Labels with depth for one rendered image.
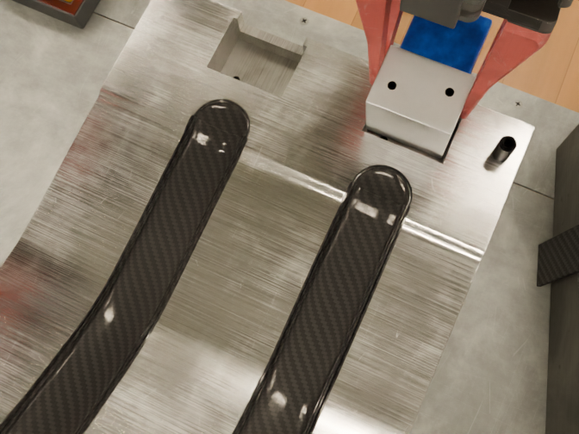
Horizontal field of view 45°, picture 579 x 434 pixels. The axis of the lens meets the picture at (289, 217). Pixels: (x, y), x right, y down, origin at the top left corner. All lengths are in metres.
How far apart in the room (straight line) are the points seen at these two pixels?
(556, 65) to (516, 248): 0.15
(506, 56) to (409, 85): 0.06
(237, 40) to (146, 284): 0.18
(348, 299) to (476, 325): 0.12
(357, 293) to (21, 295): 0.20
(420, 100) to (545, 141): 0.18
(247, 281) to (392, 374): 0.10
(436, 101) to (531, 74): 0.19
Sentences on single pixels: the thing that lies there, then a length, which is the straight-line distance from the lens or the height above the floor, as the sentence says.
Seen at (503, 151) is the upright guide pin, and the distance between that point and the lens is 0.42.
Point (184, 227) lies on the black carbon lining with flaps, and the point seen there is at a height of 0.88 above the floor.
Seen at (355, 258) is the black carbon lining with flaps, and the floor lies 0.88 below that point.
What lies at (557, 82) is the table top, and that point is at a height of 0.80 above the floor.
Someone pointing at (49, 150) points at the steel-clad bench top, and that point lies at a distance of 0.56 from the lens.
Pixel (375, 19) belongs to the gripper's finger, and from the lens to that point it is 0.36.
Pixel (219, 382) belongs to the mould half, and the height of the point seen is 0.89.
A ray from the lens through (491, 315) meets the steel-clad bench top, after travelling 0.51.
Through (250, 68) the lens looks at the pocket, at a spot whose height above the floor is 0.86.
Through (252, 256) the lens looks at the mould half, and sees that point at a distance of 0.41.
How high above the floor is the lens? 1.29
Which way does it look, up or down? 74 degrees down
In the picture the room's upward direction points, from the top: 10 degrees counter-clockwise
